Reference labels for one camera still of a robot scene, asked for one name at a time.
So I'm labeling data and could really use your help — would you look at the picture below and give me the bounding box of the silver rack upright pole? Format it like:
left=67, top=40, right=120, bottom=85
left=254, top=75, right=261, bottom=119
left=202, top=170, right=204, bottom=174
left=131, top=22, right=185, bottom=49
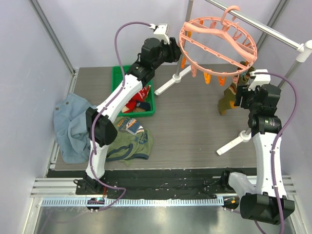
left=248, top=72, right=298, bottom=137

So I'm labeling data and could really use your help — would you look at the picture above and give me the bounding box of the green plastic tray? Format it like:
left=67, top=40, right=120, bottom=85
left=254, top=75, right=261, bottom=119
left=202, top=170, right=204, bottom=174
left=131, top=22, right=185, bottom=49
left=111, top=66, right=156, bottom=117

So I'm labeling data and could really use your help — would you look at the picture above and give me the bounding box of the red patterned sock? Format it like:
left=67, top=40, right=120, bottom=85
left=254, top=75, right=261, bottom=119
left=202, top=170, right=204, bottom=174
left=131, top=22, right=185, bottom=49
left=121, top=85, right=151, bottom=113

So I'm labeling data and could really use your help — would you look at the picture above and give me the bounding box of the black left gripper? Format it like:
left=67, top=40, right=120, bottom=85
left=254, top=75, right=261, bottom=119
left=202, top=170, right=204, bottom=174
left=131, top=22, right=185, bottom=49
left=152, top=38, right=183, bottom=70

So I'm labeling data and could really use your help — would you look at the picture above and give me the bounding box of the pink round sock hanger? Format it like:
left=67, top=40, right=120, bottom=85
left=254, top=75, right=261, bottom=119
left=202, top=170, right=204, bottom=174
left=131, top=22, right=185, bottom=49
left=178, top=5, right=257, bottom=78

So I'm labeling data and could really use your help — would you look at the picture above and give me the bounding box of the light blue cloth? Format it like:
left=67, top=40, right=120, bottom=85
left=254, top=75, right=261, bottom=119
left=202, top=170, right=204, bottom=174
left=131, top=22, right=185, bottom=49
left=53, top=93, right=92, bottom=164

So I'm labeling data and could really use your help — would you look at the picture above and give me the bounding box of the olive green t-shirt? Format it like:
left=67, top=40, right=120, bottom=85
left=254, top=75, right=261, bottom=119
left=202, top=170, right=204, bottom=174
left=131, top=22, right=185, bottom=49
left=106, top=117, right=154, bottom=165

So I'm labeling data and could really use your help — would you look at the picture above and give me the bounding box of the silver horizontal rack bar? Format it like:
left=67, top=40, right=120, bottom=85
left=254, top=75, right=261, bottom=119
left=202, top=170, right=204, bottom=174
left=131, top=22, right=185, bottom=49
left=204, top=0, right=300, bottom=51

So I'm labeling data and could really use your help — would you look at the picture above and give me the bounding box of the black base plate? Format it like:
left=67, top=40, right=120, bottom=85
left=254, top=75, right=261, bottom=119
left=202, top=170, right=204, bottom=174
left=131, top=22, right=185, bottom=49
left=75, top=168, right=244, bottom=198

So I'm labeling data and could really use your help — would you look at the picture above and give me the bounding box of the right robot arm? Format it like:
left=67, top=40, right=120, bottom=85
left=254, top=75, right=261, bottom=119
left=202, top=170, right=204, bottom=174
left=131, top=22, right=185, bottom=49
left=220, top=84, right=295, bottom=225

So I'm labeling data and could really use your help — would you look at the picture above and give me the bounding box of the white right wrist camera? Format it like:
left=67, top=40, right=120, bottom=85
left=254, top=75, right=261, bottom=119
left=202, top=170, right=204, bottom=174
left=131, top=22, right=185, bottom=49
left=247, top=69, right=271, bottom=91

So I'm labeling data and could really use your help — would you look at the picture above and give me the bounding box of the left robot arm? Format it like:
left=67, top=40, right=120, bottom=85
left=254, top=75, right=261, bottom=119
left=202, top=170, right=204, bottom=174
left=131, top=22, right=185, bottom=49
left=86, top=37, right=181, bottom=195

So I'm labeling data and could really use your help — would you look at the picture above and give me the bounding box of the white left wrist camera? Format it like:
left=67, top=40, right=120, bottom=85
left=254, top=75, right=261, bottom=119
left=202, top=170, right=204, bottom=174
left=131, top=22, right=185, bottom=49
left=149, top=23, right=170, bottom=44

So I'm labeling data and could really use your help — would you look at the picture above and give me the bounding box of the tan sock brown cuff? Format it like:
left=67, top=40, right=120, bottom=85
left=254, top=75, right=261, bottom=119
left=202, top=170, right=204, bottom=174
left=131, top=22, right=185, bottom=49
left=133, top=107, right=150, bottom=113

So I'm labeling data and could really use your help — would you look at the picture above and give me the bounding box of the navy santa sock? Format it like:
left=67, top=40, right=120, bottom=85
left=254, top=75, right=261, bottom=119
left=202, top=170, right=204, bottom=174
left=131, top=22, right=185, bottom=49
left=136, top=101, right=151, bottom=112

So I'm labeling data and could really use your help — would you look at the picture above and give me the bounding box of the white rack corner joint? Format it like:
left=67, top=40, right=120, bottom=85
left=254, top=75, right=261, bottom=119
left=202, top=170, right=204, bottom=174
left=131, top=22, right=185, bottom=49
left=296, top=40, right=312, bottom=63

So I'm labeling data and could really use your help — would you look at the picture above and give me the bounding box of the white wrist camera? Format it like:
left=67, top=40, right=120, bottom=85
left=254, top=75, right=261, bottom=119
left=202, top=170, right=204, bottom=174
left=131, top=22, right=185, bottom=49
left=247, top=69, right=271, bottom=91
left=149, top=23, right=170, bottom=44

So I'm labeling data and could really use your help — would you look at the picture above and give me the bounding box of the green striped sock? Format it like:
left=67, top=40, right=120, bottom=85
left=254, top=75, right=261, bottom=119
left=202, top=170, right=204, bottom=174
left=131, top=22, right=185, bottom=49
left=218, top=66, right=255, bottom=115

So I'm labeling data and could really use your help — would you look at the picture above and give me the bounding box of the orange clothespin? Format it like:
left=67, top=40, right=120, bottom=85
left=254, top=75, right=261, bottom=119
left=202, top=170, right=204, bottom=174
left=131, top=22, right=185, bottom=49
left=203, top=73, right=211, bottom=84
left=218, top=76, right=226, bottom=86
left=181, top=57, right=186, bottom=69

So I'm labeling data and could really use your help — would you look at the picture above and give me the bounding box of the teal clothespin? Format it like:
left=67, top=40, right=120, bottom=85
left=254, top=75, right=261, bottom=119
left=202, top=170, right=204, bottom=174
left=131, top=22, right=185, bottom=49
left=240, top=71, right=248, bottom=77

